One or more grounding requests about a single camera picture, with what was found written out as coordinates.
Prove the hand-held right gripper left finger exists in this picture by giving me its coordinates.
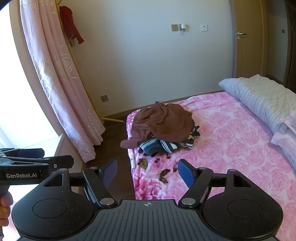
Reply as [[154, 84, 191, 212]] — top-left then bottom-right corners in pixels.
[[44, 159, 118, 207]]

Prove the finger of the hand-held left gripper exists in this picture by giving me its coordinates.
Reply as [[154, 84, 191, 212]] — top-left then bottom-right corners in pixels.
[[0, 155, 74, 171], [0, 148, 45, 159]]

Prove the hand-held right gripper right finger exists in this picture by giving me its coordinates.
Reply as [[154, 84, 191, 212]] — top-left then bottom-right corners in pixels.
[[178, 159, 253, 207]]

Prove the brown long-sleeved shirt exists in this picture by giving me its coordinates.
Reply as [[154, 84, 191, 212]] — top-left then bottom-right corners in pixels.
[[120, 103, 193, 149]]

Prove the person's left hand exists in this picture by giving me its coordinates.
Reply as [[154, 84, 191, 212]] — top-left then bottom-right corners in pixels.
[[0, 193, 14, 226]]

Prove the navy white striped garment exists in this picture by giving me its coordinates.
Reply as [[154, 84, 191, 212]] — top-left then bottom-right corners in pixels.
[[138, 137, 195, 156]]

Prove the black yellow striped garment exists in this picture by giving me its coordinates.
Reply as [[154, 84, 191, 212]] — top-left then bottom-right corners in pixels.
[[188, 125, 201, 140]]

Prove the pink floral bedsheet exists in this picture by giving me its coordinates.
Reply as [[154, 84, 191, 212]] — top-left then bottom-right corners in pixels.
[[126, 91, 296, 234]]

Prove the bright window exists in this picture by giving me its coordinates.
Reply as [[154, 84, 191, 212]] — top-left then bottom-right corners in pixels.
[[0, 7, 59, 150]]

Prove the pink patterned curtain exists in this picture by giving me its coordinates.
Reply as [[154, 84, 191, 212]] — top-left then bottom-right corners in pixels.
[[20, 0, 106, 163]]

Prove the lilac pillow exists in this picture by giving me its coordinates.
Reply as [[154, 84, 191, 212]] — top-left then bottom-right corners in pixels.
[[280, 115, 296, 135], [270, 130, 296, 173]]

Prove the grey striped quilt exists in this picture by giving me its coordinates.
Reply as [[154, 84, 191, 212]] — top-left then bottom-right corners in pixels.
[[218, 74, 296, 134]]

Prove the red hanging garment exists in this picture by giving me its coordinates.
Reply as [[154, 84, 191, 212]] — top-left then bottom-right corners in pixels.
[[59, 6, 85, 45]]

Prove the brown wooden door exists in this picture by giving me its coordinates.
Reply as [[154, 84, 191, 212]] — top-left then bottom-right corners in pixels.
[[232, 0, 269, 78]]

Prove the silver door handle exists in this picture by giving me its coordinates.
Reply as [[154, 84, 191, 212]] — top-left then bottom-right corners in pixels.
[[234, 29, 247, 40]]

